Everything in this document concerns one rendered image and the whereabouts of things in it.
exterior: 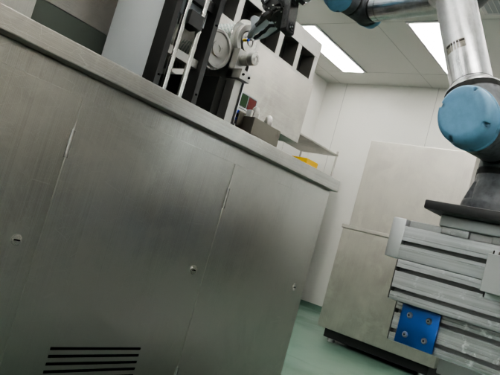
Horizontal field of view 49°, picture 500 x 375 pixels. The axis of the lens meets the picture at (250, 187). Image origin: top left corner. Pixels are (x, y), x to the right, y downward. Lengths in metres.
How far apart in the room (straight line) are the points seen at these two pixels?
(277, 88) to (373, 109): 4.34
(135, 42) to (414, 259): 0.97
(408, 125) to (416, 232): 5.35
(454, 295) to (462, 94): 0.40
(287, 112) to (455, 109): 1.56
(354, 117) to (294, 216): 5.24
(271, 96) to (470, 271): 1.54
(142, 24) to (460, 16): 0.87
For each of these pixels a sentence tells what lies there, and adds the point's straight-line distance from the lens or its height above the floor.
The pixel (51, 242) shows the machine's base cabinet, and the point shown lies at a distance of 1.14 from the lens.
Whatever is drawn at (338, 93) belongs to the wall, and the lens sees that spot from 7.14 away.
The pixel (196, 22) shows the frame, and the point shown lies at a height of 1.14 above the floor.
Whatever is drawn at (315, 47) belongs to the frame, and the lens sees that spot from 2.80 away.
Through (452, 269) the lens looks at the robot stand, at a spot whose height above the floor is 0.69.
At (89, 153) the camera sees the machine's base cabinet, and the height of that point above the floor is 0.71.
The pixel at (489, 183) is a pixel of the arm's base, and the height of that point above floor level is 0.88.
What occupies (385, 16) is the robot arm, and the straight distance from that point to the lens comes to 1.69.
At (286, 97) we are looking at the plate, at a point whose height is 1.31.
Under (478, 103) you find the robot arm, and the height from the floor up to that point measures 1.00.
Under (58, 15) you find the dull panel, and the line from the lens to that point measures 1.81.
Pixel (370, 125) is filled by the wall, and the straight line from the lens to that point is 6.77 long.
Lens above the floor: 0.65
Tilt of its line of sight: 5 degrees up
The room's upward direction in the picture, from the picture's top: 16 degrees clockwise
